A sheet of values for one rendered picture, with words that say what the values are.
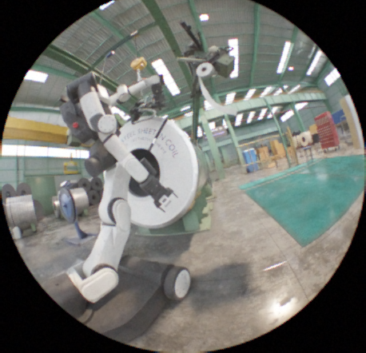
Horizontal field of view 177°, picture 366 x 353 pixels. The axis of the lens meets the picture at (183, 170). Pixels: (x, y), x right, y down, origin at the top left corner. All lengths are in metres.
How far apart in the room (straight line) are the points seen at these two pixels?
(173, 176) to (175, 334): 1.09
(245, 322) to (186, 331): 0.24
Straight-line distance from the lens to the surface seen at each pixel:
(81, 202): 5.90
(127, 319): 0.59
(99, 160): 0.63
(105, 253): 0.62
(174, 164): 1.03
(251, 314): 0.66
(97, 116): 0.54
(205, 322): 0.66
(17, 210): 5.49
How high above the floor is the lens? 0.62
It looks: 3 degrees up
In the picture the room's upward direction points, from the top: 16 degrees counter-clockwise
